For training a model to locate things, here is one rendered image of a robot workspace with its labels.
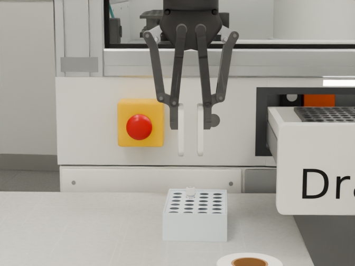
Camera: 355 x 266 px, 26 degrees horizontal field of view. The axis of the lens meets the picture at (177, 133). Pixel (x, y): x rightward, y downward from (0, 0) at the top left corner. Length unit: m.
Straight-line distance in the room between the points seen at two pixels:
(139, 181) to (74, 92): 0.18
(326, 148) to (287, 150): 0.05
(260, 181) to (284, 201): 0.34
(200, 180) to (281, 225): 0.22
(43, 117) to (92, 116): 3.42
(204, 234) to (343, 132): 0.23
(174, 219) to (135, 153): 0.28
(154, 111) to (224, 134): 0.13
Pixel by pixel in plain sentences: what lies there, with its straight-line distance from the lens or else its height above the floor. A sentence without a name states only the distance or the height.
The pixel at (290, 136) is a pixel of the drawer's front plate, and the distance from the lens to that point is 0.91.
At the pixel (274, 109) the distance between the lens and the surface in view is 1.24.
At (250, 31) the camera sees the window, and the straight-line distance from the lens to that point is 1.25.
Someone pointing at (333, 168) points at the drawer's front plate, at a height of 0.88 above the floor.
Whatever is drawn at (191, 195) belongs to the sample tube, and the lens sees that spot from 1.08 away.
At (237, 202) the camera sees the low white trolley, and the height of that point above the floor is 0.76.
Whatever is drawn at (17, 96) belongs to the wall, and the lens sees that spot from 4.70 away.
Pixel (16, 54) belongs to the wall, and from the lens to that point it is 4.67.
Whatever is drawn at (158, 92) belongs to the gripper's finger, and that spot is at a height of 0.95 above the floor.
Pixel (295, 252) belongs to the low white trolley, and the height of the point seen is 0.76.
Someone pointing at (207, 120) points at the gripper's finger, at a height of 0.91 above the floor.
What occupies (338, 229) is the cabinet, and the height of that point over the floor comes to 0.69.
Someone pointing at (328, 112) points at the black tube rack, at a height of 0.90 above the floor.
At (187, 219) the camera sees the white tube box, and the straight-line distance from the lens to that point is 1.00.
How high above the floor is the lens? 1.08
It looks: 11 degrees down
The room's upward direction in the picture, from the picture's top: straight up
